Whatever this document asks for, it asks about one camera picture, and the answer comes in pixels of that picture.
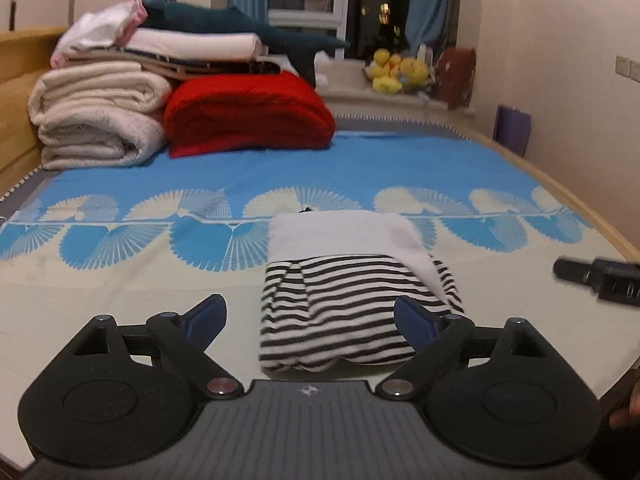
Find pink white folded cloth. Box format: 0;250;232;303
50;0;150;68

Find cream folded quilt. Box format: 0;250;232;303
27;60;173;171

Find white folded sheet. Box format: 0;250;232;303
122;27;263;63

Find blue cream printed bedspread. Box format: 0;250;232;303
0;112;623;461

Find dark red cushion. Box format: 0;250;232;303
434;46;478;108

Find black white striped hoodie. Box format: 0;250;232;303
257;206;466;373

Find white wall socket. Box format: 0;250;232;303
615;55;640;82

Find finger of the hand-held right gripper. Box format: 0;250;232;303
554;256;597;287

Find dark blue shark plush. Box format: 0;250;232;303
137;0;353;88

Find red folded blanket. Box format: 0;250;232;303
164;71;337;160

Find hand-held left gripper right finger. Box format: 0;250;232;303
375;296;551;401

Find person's dark clothing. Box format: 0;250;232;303
585;357;640;480

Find dark patterned folded cloth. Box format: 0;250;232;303
112;50;283;83

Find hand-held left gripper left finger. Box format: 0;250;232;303
70;294;243;401

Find white framed window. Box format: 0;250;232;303
265;0;418;61

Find yellow plush toys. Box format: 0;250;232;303
367;47;433;95

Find purple folder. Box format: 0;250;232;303
492;105;532;158

